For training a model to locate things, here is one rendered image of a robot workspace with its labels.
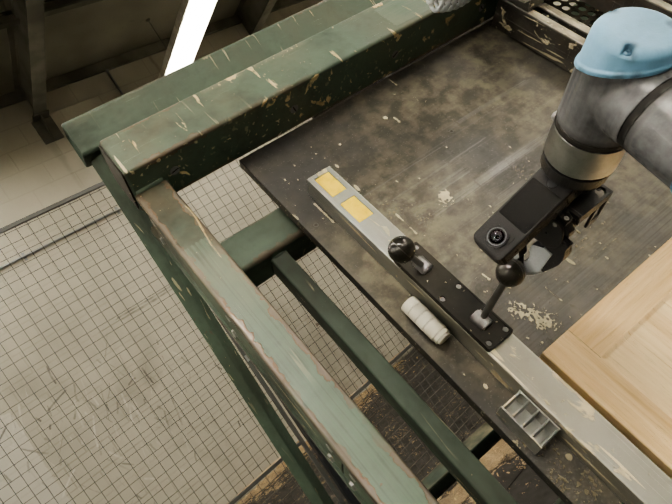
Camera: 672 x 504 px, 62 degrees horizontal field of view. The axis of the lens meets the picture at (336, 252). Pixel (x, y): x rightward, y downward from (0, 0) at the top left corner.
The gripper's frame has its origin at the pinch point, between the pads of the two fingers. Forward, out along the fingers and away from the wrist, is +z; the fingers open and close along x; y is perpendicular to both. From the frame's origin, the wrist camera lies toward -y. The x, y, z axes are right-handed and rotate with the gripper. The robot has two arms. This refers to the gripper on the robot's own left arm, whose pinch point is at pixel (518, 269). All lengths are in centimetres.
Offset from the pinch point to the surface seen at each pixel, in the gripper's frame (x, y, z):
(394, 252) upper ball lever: 11.7, -11.7, -1.8
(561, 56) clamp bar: 32, 54, 11
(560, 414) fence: -15.8, -6.7, 9.3
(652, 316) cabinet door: -14.9, 16.8, 11.9
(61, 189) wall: 410, -36, 326
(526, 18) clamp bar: 43, 54, 8
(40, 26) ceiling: 398, 13, 173
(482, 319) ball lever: -0.4, -5.3, 7.3
